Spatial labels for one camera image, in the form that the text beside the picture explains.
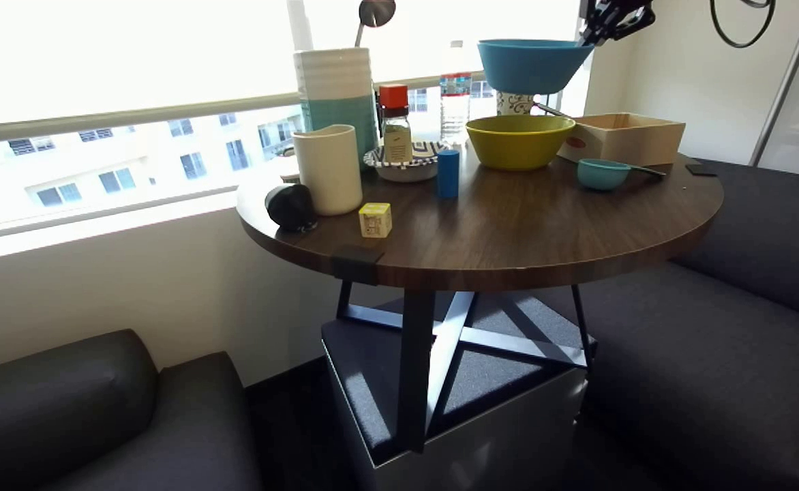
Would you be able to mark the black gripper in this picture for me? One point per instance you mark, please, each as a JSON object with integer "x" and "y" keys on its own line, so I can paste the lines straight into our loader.
{"x": 618, "y": 12}

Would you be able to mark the blue bowl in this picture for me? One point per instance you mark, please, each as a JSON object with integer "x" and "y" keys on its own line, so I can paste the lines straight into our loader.
{"x": 530, "y": 65}

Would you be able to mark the wooden box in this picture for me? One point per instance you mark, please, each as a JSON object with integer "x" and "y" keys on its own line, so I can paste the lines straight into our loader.
{"x": 630, "y": 140}

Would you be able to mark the yellow bowl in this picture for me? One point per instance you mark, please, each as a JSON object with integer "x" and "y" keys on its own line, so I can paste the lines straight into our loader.
{"x": 520, "y": 144}

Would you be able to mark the small teal bowl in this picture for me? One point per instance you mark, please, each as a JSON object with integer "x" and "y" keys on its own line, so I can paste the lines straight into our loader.
{"x": 604, "y": 176}

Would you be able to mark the patterned paper cup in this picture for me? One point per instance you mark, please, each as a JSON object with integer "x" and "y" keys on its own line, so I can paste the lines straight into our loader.
{"x": 515, "y": 103}

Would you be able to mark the clear plastic water bottle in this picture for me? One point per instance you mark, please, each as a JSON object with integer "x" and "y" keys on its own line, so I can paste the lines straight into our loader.
{"x": 456, "y": 103}

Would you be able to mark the small flat black item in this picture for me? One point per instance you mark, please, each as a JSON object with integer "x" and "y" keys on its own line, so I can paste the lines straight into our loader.
{"x": 701, "y": 168}

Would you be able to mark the white roller window blind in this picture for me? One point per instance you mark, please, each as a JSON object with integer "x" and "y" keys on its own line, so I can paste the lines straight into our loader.
{"x": 127, "y": 54}
{"x": 427, "y": 28}

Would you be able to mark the blue cylinder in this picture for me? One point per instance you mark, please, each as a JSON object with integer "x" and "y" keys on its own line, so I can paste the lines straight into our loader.
{"x": 448, "y": 176}

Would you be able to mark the red capped bottle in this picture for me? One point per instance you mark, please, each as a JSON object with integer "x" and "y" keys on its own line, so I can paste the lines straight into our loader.
{"x": 395, "y": 99}

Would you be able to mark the round metal ladle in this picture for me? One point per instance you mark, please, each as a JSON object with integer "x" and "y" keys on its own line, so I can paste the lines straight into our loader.
{"x": 374, "y": 12}

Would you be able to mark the small beige jar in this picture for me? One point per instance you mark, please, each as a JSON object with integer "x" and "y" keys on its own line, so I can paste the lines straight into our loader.
{"x": 400, "y": 140}

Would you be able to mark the patterned small plate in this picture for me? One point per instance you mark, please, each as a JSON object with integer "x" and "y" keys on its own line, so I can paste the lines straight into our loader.
{"x": 405, "y": 172}

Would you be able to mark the tall white teal striped canister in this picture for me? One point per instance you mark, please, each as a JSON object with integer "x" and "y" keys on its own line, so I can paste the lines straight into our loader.
{"x": 333, "y": 83}

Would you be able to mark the yellow cube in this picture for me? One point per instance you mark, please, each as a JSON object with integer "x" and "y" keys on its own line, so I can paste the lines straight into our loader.
{"x": 374, "y": 221}

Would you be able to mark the cream cylindrical cup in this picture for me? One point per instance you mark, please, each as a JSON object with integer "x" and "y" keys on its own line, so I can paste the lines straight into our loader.
{"x": 328, "y": 172}

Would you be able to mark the small black round object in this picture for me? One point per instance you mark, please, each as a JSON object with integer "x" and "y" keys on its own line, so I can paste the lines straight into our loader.
{"x": 291, "y": 208}

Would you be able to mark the dark fabric bench sofa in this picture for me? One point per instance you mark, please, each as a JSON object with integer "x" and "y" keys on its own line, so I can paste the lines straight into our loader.
{"x": 735, "y": 363}

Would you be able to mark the dark leather sofa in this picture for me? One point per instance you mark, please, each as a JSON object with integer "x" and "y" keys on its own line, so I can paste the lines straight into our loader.
{"x": 99, "y": 417}

